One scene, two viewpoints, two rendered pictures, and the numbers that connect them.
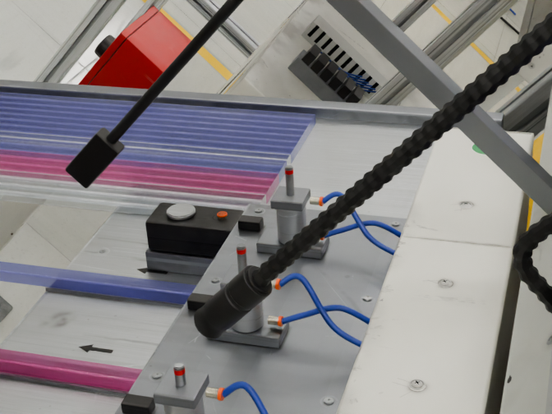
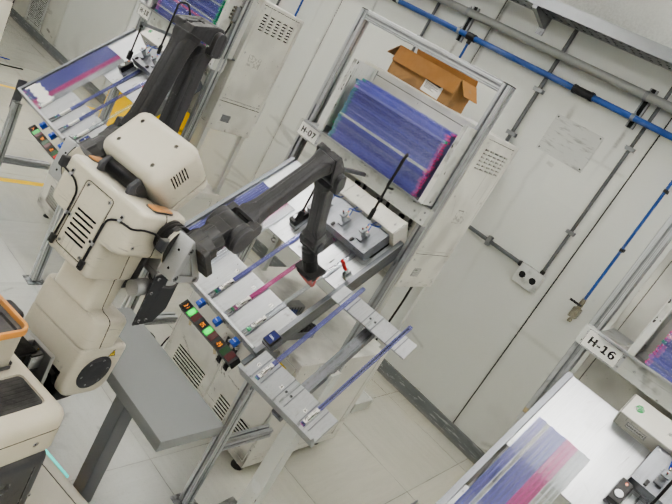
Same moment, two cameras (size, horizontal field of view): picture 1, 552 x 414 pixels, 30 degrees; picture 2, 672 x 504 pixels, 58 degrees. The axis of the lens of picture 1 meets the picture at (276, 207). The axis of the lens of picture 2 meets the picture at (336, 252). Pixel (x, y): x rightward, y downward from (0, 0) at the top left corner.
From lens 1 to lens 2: 195 cm
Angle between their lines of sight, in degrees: 46
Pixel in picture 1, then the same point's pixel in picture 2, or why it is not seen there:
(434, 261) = (351, 193)
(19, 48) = not seen: outside the picture
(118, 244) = (282, 231)
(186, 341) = (340, 229)
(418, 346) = (368, 205)
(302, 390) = (362, 221)
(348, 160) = not seen: hidden behind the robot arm
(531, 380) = (393, 198)
